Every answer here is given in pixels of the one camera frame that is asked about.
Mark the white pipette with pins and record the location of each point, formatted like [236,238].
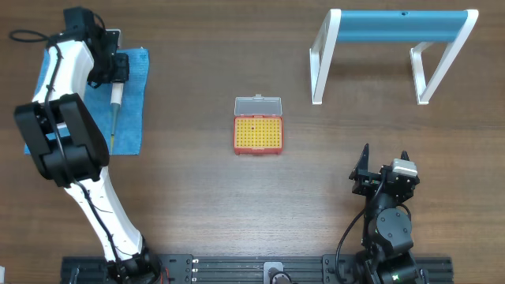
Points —
[116,94]

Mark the white and blue stand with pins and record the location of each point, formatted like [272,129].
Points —
[394,26]

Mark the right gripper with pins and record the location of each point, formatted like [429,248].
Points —
[396,187]

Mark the mounting rail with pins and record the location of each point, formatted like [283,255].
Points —
[236,270]

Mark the blue cloth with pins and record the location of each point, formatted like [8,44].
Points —
[132,118]

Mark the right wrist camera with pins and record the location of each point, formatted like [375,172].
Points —
[404,167]

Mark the red and yellow tip box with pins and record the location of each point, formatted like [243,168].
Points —
[258,134]

